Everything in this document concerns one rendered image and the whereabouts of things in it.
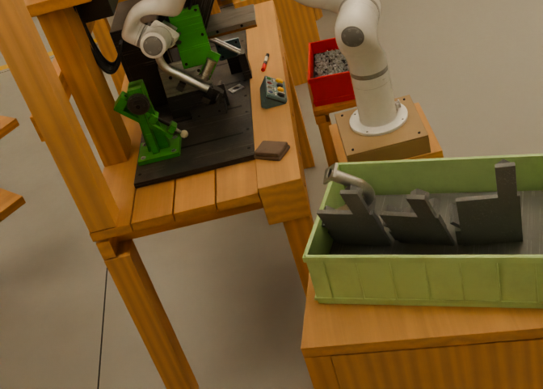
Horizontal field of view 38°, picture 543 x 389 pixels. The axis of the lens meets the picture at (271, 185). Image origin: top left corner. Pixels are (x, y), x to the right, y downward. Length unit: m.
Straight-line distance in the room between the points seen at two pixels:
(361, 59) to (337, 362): 0.89
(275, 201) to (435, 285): 0.67
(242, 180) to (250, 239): 1.22
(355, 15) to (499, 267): 0.82
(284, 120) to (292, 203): 0.38
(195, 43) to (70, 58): 0.47
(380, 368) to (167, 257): 1.92
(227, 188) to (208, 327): 0.99
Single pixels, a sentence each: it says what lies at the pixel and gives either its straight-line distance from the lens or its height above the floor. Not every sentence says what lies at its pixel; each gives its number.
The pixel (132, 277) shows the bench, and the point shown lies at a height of 0.67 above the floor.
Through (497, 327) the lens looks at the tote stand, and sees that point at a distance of 1.98.
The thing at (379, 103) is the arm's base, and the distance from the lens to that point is 2.46.
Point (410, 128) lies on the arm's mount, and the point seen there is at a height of 0.92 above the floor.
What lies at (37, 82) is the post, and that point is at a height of 1.41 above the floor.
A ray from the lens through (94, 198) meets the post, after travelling 2.46.
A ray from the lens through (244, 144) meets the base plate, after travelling 2.65.
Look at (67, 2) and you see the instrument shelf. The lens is 2.49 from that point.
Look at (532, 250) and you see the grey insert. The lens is 2.09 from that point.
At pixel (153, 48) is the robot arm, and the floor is 1.30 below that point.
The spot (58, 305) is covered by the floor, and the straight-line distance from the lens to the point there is 3.83.
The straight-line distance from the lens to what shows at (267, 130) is 2.69.
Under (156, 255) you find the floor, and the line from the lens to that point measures 3.83.
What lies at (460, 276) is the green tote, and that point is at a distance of 1.96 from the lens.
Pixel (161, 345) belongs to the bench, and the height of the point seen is 0.34.
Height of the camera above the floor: 2.24
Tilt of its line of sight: 34 degrees down
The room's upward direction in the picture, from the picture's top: 17 degrees counter-clockwise
